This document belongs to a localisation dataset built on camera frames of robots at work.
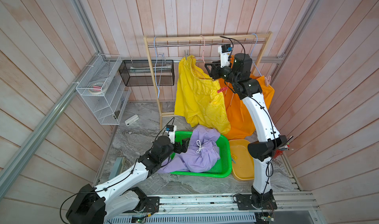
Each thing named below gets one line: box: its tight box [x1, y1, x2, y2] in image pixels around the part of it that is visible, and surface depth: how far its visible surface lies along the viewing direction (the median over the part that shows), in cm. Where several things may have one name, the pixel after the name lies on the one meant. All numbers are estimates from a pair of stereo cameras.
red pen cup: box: [272, 149, 285, 159], surface depth 84 cm
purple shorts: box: [157, 124, 221, 173], surface depth 83 cm
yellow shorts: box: [174, 55, 232, 135], surface depth 93 cm
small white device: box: [124, 114, 140, 127], surface depth 107 cm
